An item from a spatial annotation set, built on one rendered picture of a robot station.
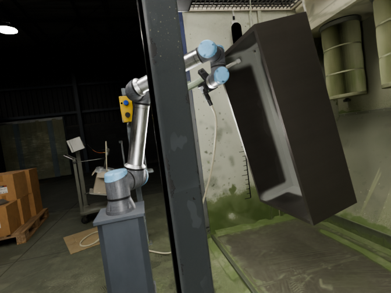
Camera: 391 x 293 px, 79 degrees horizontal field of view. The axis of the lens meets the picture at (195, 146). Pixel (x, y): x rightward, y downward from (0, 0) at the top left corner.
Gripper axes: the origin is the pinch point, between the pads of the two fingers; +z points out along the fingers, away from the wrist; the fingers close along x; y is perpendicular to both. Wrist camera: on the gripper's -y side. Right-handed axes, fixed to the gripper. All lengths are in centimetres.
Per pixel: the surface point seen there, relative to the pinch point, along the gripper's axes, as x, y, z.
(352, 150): 118, 126, 15
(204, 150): -4, 56, 61
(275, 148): 37, 75, 8
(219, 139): 15, 54, 60
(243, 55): 48.7, -5.1, 9.3
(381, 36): 136, 34, -31
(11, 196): -231, 1, 218
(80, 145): -124, -18, 231
